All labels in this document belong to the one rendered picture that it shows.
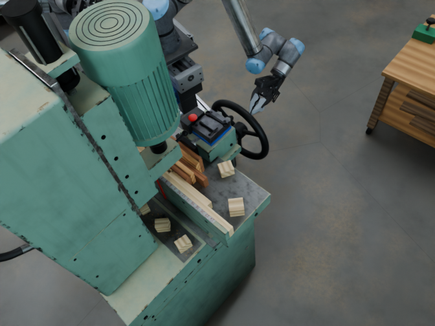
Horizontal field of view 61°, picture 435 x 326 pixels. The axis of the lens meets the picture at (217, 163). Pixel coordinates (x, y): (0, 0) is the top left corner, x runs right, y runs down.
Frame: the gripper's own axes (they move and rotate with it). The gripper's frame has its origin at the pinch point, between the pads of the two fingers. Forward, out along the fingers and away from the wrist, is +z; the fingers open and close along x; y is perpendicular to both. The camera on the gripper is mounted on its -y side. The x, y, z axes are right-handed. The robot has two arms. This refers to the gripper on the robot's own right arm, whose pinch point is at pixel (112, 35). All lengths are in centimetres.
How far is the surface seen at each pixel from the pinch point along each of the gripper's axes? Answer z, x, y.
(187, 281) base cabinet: 44, 22, -66
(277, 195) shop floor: 27, 124, -63
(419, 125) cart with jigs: 66, 167, 4
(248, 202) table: 48, 28, -30
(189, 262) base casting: 44, 17, -54
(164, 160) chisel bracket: 25.8, 9.3, -26.3
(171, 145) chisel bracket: 24.7, 11.3, -22.0
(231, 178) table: 38, 30, -28
